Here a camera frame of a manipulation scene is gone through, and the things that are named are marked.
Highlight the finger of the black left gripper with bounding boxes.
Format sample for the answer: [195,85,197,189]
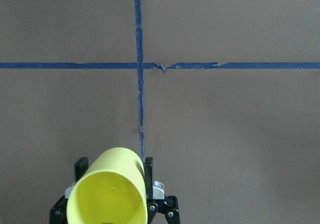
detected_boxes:
[144,157,181,224]
[49,157,89,223]

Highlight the yellow cup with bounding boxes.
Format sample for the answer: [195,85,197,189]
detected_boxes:
[76,147,148,224]

